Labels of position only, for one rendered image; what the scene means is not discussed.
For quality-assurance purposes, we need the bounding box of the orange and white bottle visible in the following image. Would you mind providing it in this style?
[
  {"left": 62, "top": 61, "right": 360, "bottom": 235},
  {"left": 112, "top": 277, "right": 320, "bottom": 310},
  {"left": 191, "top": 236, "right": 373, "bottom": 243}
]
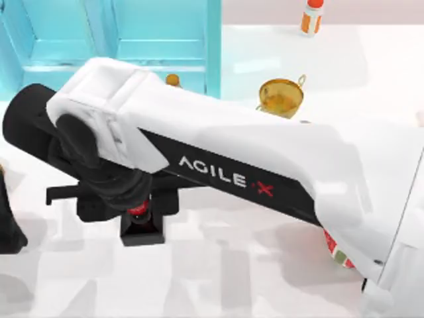
[{"left": 299, "top": 0, "right": 324, "bottom": 38}]

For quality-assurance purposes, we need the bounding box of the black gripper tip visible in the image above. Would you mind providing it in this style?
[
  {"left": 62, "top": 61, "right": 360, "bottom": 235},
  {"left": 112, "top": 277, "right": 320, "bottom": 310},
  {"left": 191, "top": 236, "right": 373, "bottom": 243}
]
[{"left": 0, "top": 161, "right": 29, "bottom": 255}]

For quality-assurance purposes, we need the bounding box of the light blue rack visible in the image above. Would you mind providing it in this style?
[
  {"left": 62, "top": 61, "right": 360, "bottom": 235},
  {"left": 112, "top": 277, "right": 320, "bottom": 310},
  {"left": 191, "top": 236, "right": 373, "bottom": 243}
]
[{"left": 0, "top": 0, "right": 223, "bottom": 100}]

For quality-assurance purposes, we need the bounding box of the gold trophy cup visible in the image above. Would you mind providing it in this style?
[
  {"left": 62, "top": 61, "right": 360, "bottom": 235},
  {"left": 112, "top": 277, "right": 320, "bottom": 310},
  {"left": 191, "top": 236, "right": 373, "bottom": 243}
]
[{"left": 254, "top": 74, "right": 307, "bottom": 121}]

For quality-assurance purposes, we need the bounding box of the small orange bottle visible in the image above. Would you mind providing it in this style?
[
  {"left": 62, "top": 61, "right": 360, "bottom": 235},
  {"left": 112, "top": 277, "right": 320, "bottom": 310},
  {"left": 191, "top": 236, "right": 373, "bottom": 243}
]
[{"left": 164, "top": 73, "right": 184, "bottom": 89}]

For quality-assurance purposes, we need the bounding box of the red bottle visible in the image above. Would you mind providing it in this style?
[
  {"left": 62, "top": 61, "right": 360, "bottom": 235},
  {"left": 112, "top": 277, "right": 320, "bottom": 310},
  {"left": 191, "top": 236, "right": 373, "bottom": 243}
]
[{"left": 127, "top": 197, "right": 154, "bottom": 233}]

